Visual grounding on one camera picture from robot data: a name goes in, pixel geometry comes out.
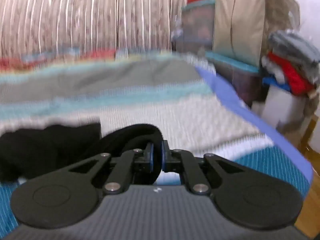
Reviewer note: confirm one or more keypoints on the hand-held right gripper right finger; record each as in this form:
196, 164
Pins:
165, 158

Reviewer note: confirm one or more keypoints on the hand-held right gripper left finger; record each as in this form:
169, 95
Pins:
150, 158

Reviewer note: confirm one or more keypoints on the black pants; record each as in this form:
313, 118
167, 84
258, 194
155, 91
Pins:
50, 145

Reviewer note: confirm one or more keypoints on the striped blanket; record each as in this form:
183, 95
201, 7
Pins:
150, 97

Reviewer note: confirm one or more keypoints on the white box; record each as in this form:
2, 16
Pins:
282, 110

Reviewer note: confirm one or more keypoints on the blue cloth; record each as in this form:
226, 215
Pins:
273, 82

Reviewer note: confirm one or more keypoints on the wooden furniture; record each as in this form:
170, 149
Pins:
310, 180

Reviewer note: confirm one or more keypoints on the red cloth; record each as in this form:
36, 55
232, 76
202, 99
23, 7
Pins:
297, 77

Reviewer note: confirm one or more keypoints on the beige fabric bag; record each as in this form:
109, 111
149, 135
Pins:
240, 17

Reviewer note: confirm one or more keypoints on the striped floral curtain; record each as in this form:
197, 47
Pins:
75, 12

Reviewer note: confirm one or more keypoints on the grey cloth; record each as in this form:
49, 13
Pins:
292, 45

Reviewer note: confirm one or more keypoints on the beige hanging cloth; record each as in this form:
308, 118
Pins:
282, 2

